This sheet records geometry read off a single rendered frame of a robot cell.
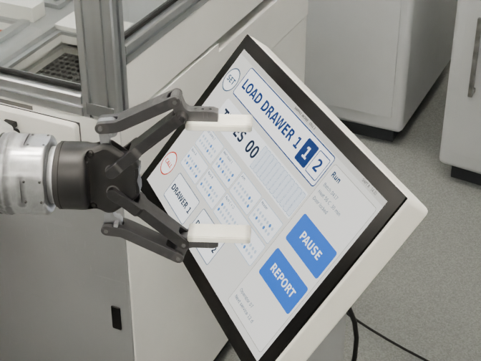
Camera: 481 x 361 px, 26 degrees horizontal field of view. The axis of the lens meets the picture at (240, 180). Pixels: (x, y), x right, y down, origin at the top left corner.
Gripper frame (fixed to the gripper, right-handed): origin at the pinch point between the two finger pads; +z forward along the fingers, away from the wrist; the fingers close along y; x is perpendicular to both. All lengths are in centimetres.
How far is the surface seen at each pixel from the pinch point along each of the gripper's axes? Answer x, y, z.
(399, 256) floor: 173, -115, 41
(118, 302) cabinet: 80, -71, -29
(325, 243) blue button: 14.8, -16.6, 10.2
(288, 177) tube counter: 28.2, -14.0, 5.4
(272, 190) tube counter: 28.6, -16.3, 3.1
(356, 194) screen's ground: 17.5, -10.7, 14.0
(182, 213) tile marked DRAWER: 38.4, -26.1, -10.6
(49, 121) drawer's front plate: 79, -30, -40
